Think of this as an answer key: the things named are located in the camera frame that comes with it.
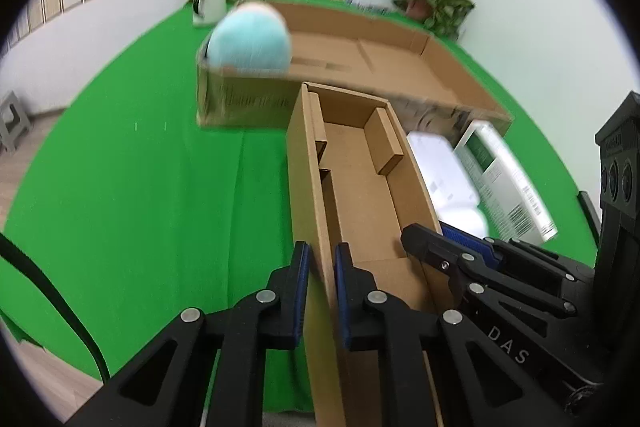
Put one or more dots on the narrow cardboard box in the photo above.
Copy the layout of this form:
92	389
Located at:
360	187

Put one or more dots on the large cardboard box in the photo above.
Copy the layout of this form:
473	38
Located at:
400	57

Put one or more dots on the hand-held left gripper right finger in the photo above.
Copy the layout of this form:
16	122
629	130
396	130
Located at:
343	297

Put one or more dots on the light blue plush toy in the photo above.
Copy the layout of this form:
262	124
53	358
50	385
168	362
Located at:
250	39

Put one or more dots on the white medicine box green label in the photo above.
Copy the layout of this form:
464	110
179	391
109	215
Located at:
505	177

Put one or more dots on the white rounded plastic device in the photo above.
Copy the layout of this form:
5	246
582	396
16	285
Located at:
440	172

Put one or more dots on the grey plastic stool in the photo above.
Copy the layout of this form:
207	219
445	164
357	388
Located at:
15	122

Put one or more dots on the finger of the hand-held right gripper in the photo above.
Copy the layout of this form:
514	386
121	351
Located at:
465	239
425	247

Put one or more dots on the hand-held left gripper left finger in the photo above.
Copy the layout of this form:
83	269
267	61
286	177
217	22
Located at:
301	292

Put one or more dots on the pile of small packets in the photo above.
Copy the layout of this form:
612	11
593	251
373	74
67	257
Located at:
365	3

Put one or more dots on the green cloth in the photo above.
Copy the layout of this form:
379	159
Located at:
150	207

